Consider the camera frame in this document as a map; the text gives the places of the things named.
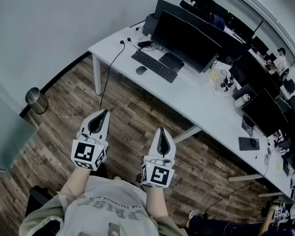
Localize dark grey box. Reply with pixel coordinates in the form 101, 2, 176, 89
142, 15, 159, 37

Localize pale tape roll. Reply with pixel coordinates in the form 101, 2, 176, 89
209, 69, 222, 80

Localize large black curved monitor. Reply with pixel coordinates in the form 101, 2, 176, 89
151, 10, 222, 74

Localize small black keyboard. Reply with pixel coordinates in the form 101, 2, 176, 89
238, 137, 261, 151

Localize metal trash bin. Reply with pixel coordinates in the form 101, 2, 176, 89
25, 87, 49, 115

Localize frosted glass panel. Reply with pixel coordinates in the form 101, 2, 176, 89
0, 87, 39, 172

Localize person's legs in black trousers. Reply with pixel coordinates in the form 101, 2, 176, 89
95, 163, 109, 179

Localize long black power cable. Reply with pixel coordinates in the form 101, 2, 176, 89
99, 40, 126, 111

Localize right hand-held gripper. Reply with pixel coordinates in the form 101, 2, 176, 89
140, 127, 176, 189

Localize white insulated bottle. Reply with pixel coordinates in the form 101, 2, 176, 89
233, 93, 251, 109

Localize person's left forearm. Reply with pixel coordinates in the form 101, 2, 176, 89
61, 166, 93, 201

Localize black monitor facing away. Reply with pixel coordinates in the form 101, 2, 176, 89
154, 0, 249, 66

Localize person's torso in grey shirt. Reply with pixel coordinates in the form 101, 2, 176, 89
19, 176, 187, 236

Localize black side monitor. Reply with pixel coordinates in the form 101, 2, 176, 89
241, 88, 289, 138

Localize person's right forearm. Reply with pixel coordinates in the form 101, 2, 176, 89
144, 185, 169, 218

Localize tangled black cables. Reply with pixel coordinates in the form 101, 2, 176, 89
138, 44, 168, 53

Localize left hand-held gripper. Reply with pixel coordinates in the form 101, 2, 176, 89
70, 109, 111, 172

